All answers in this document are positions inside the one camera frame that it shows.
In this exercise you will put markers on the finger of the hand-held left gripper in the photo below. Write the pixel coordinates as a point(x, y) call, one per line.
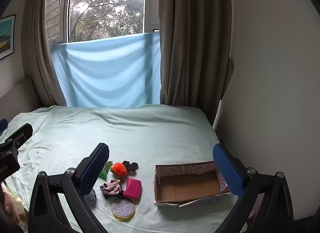
point(2, 125)
point(22, 134)

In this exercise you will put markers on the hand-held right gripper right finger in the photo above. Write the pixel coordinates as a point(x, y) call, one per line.
point(227, 170)

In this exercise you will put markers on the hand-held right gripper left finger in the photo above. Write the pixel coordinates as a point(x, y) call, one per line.
point(96, 168)

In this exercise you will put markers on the green snack packet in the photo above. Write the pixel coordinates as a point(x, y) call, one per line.
point(105, 170)

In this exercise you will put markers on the orange fuzzy ball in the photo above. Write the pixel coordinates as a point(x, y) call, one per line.
point(118, 170)

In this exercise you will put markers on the grey sock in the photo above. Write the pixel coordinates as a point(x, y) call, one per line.
point(90, 198)

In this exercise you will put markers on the black hair clip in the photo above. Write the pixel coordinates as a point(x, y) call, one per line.
point(132, 166)

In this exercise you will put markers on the cardboard box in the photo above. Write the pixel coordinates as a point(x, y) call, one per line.
point(190, 185)

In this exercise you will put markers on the pink zip pouch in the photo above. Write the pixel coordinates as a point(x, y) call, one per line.
point(132, 188)

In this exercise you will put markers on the round glitter compact mirror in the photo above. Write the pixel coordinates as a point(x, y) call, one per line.
point(123, 209)

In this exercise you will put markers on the person's left hand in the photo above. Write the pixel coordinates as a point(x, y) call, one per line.
point(10, 208)

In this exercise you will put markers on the beige headboard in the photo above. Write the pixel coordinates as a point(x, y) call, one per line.
point(20, 97)

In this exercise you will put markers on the bed with pale green sheet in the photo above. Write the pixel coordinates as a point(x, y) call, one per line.
point(125, 132)

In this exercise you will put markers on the yellow printed cloth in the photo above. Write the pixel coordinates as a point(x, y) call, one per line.
point(22, 210)

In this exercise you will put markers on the beige curtain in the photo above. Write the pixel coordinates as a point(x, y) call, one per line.
point(40, 47)
point(195, 47)

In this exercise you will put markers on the light blue hanging cloth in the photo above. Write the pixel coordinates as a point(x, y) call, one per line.
point(107, 72)

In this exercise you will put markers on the white framed window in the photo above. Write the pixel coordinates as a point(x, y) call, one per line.
point(105, 10)

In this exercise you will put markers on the framed wall picture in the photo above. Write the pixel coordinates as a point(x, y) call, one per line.
point(6, 37)

